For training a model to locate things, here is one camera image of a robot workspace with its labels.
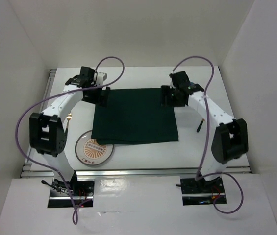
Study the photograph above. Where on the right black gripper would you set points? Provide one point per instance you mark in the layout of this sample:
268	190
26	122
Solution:
165	91

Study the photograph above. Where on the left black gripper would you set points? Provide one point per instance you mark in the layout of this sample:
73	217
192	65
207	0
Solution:
102	99

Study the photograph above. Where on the dark green cloth napkin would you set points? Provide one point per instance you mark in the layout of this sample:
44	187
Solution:
134	116

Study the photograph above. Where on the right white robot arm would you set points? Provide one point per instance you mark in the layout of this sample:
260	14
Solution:
226	136

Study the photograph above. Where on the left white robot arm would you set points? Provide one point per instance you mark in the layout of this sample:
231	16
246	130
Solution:
47	134

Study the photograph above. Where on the orange patterned plate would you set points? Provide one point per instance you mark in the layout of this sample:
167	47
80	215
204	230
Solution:
89	152

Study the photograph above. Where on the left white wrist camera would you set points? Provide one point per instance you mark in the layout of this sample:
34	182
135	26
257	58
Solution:
100	78

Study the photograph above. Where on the gold fork black handle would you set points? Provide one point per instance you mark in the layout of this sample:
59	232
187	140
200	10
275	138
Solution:
68	118

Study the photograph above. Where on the gold knife black handle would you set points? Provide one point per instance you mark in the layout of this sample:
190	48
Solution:
199	126

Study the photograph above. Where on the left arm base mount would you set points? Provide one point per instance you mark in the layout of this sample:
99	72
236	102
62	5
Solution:
82	194

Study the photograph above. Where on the aluminium frame rail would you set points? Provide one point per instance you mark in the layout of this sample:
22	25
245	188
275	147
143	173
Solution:
150	159

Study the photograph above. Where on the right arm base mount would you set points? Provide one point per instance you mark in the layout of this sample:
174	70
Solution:
202	192

